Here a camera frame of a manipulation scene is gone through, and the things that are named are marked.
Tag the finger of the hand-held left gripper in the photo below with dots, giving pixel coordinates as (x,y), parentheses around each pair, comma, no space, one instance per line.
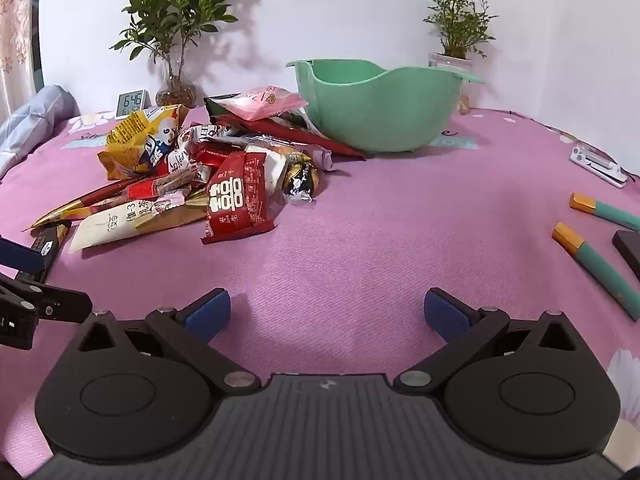
(20,256)
(60,305)

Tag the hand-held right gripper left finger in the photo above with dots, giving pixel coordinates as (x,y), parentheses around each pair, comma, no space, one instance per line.
(210,312)

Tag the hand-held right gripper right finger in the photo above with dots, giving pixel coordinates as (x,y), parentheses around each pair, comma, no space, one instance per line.
(445,315)

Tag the black gold snack packet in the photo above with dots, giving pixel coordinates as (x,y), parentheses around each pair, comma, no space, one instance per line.
(50,245)

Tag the long red gold-tipped packet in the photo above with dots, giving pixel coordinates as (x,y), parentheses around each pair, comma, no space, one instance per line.
(80,205)

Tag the brown paper snack packet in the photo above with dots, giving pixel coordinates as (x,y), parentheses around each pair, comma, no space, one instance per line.
(175,217)

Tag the red packet white characters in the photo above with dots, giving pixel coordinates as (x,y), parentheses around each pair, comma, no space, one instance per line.
(235,195)

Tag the red white snack packet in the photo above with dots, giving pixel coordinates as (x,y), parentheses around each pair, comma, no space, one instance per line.
(217,156)

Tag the black foil candy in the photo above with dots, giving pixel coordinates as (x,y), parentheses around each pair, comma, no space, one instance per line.
(300,180)

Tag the white brown snack packet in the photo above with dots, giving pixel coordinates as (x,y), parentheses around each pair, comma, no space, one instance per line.
(272,165)

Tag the yellow snack bag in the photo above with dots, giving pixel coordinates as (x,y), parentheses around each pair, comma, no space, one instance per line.
(135,132)

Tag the dark red snack packet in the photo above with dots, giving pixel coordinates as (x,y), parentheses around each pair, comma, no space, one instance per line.
(300,135)

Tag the pink snack packet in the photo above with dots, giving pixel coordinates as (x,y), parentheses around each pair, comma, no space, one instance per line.
(265,100)

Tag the green plastic bowl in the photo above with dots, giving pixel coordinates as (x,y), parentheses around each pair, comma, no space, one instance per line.
(380,105)

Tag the pink floral tablecloth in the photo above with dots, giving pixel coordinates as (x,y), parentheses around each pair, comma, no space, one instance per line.
(350,240)

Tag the blue-grey cloth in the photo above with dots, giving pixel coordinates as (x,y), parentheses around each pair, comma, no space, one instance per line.
(35,120)

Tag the teal tube gold cap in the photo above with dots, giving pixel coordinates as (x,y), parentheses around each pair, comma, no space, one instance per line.
(595,265)

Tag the orange green small marker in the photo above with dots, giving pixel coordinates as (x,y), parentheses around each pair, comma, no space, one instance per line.
(600,208)

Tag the black box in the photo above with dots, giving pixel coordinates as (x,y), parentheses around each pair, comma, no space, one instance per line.
(630,250)

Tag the white folding stand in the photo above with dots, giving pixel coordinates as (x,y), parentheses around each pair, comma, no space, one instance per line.
(597,165)

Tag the floral curtain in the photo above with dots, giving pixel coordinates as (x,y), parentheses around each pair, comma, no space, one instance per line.
(15,35)

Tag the leafy plant in glass vase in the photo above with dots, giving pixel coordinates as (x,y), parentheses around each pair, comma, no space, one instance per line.
(172,25)

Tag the small plant in white pot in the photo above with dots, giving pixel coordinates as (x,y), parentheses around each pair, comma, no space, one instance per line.
(457,15)

